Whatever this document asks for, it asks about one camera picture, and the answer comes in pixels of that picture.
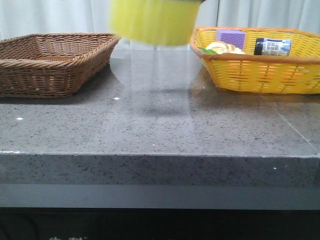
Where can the small dark labelled bottle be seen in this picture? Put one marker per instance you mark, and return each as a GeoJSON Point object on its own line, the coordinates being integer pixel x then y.
{"type": "Point", "coordinates": [272, 47]}

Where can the toy bread with lettuce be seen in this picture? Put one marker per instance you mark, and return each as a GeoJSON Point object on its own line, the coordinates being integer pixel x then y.
{"type": "Point", "coordinates": [220, 47]}

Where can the brown wicker basket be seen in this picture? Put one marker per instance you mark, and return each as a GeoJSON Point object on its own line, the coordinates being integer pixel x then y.
{"type": "Point", "coordinates": [52, 65]}

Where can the purple sponge block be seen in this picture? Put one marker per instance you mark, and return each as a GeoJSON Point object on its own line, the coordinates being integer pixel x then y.
{"type": "Point", "coordinates": [234, 37]}

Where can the yellow wicker basket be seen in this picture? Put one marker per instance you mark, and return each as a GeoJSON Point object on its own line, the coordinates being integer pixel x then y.
{"type": "Point", "coordinates": [298, 73]}

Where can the yellow packing tape roll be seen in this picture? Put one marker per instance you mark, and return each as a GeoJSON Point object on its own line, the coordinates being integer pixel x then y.
{"type": "Point", "coordinates": [154, 22]}

